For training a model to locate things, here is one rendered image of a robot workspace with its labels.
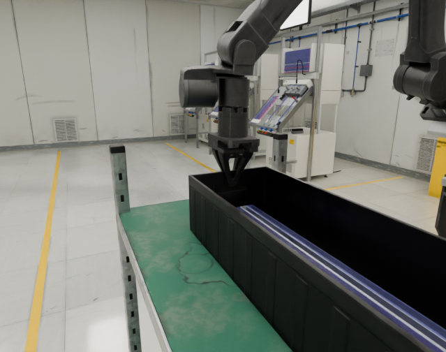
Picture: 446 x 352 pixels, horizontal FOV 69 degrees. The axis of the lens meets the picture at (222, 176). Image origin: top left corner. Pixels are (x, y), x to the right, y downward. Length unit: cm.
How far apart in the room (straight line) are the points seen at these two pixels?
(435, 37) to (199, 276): 65
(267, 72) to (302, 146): 177
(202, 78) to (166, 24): 720
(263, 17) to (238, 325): 46
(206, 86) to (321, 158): 399
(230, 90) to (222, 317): 37
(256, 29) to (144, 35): 706
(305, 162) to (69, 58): 510
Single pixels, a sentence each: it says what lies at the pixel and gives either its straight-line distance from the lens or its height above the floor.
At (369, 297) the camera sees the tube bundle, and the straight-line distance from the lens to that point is 42.
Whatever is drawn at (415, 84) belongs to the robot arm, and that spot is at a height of 123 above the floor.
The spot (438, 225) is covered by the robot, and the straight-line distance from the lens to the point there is 85.
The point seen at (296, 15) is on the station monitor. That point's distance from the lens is 451.
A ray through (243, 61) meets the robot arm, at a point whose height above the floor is 126.
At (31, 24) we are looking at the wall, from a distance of 748.
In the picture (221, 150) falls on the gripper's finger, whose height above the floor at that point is 111.
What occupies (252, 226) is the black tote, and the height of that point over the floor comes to 106.
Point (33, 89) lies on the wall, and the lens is 741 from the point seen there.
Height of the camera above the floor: 122
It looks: 16 degrees down
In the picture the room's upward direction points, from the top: straight up
